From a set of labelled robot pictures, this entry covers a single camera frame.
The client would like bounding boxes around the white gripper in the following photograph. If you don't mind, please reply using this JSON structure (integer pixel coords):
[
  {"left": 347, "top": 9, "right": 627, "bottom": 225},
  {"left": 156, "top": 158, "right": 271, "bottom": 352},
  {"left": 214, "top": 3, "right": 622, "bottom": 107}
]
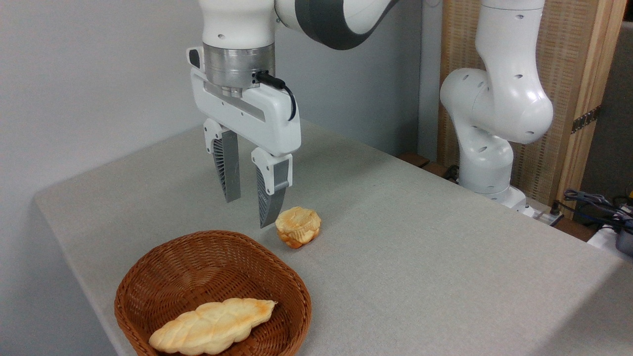
[{"left": 186, "top": 46, "right": 302, "bottom": 229}]

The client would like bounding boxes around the small round bread roll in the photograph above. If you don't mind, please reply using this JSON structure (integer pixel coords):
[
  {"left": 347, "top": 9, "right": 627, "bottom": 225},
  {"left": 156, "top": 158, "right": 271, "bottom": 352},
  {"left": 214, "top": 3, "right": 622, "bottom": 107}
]
[{"left": 275, "top": 207, "right": 322, "bottom": 249}]

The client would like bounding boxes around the long braided bread loaf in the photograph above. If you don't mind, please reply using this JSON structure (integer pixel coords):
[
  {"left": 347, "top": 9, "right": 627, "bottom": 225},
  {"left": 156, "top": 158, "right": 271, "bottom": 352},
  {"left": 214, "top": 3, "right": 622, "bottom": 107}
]
[{"left": 148, "top": 298, "right": 276, "bottom": 356}]

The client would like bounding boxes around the brown wicker basket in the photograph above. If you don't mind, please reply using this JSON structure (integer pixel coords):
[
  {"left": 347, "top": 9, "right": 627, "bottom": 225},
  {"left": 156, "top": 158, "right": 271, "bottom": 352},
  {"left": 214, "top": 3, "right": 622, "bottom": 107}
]
[{"left": 114, "top": 230, "right": 313, "bottom": 356}]

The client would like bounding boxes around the grey tablecloth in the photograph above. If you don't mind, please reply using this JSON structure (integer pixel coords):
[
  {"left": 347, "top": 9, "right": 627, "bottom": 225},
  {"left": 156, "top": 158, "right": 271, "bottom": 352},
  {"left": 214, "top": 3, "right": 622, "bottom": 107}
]
[{"left": 34, "top": 119, "right": 633, "bottom": 356}]

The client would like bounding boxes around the woven bamboo folding screen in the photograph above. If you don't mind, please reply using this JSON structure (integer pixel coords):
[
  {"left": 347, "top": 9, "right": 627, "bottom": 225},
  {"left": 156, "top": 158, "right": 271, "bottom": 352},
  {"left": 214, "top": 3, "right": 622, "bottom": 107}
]
[{"left": 437, "top": 0, "right": 628, "bottom": 211}]

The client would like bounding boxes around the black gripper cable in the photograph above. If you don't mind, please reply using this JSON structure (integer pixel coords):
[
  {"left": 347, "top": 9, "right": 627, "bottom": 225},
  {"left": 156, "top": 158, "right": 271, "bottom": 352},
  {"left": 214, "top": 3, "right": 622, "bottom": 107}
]
[{"left": 255, "top": 71, "right": 297, "bottom": 122}]

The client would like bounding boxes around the bundle of dark cables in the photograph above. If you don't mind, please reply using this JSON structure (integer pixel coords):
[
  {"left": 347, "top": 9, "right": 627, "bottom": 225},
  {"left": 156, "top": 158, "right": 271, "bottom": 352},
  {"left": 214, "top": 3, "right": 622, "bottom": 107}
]
[{"left": 558, "top": 188, "right": 633, "bottom": 233}]

